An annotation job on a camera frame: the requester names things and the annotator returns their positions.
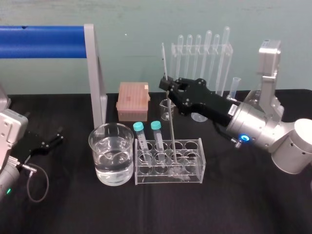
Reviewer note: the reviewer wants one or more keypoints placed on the large glass beaker with water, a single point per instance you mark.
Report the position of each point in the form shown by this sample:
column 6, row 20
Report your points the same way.
column 111, row 158

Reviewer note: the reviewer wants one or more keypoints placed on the grey upright stand frame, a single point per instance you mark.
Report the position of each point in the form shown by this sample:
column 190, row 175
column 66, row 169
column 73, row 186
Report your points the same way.
column 96, row 80

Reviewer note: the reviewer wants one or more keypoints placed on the blue padded rail tube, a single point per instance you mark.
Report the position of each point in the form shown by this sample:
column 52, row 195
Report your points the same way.
column 41, row 41

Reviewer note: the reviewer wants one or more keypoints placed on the clear round plastic dish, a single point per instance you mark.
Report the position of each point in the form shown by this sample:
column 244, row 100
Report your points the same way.
column 198, row 117

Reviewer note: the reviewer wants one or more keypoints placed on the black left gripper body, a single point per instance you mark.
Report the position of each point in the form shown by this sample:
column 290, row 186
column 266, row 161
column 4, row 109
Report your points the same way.
column 30, row 145

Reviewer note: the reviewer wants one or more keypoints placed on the clear tube with teal cap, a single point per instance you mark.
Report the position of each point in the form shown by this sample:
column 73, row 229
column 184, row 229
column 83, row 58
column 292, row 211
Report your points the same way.
column 142, row 141
column 157, row 139

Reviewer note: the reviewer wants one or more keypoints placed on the black table cloth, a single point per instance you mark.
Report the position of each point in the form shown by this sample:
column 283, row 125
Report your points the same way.
column 156, row 209

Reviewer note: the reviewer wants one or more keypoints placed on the small empty glass beaker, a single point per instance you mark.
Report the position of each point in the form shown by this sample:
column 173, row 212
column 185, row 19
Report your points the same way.
column 165, row 109

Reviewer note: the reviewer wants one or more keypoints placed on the clear acrylic test tube rack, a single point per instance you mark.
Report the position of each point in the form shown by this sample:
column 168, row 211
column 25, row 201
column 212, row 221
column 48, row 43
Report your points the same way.
column 192, row 156

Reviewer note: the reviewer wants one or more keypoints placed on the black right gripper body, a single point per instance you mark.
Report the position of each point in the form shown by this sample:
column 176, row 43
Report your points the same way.
column 209, row 104

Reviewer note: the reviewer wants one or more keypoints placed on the small clear measuring cylinder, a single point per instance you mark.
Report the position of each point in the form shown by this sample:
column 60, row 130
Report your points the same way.
column 234, row 89

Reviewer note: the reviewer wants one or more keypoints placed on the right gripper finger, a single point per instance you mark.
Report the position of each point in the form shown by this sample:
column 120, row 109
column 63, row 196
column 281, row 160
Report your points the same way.
column 170, row 84
column 177, row 100

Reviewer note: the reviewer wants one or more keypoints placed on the brown pipette tip box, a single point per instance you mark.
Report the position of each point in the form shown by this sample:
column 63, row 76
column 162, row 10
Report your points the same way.
column 132, row 101

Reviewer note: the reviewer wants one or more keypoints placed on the long clear plastic transfer pipette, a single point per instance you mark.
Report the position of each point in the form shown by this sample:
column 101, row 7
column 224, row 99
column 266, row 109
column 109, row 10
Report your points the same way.
column 224, row 58

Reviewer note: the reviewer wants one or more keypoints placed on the clear glass flask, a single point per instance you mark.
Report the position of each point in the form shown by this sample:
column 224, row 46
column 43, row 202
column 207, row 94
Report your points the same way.
column 252, row 98

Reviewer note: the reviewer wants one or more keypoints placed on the clear acrylic pipette rack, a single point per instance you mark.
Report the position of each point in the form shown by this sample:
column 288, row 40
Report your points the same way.
column 225, row 52

